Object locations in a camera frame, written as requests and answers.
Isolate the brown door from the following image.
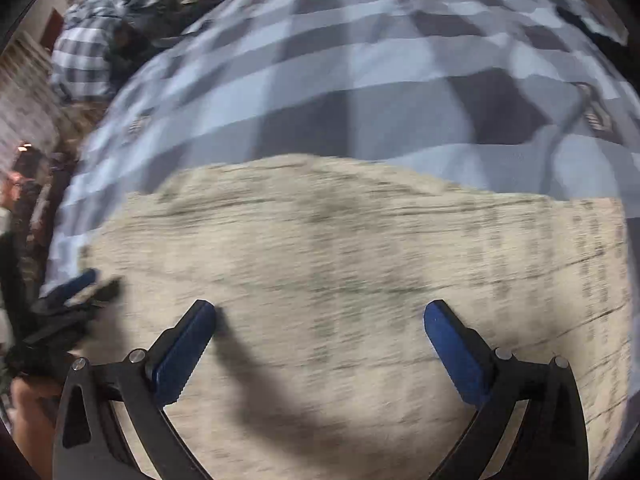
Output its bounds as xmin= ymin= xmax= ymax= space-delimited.
xmin=39 ymin=7 xmax=66 ymax=52

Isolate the dark clutter pile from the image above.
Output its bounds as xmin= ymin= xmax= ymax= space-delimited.
xmin=0 ymin=142 xmax=68 ymax=321

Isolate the blue grey checked blanket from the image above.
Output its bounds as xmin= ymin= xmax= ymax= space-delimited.
xmin=42 ymin=0 xmax=640 ymax=301

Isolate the crumpled plaid cloth pile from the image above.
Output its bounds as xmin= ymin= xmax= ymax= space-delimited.
xmin=49 ymin=0 xmax=187 ymax=105

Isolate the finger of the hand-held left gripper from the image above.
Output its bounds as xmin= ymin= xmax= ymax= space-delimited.
xmin=44 ymin=267 xmax=102 ymax=308
xmin=64 ymin=275 xmax=124 ymax=313

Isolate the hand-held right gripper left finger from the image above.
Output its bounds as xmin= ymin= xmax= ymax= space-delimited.
xmin=52 ymin=300 xmax=218 ymax=480

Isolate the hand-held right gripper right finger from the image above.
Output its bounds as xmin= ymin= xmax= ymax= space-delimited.
xmin=424 ymin=300 xmax=590 ymax=480

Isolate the cream plaid jacket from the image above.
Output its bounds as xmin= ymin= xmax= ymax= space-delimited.
xmin=80 ymin=152 xmax=635 ymax=480

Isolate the person's left forearm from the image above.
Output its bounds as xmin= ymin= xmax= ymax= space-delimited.
xmin=10 ymin=376 xmax=63 ymax=480

